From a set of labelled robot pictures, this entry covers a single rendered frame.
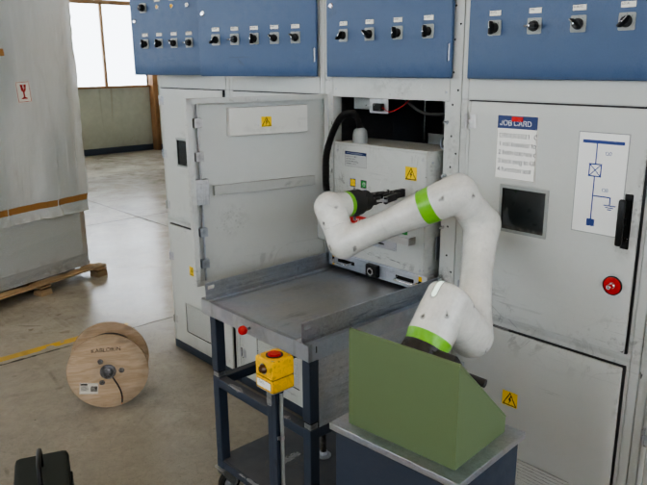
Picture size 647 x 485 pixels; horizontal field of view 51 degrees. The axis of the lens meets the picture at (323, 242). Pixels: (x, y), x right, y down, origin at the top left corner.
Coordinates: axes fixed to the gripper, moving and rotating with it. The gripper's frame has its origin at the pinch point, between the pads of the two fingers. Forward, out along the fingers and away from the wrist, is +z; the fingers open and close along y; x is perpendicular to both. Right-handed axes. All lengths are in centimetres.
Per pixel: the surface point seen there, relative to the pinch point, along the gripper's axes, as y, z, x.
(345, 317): 14, -41, -34
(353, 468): 51, -74, -59
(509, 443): 82, -49, -48
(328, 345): 17, -52, -40
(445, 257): 17.1, 8.0, -23.0
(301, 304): -14, -36, -38
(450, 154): 17.5, 8.1, 15.5
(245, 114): -55, -29, 29
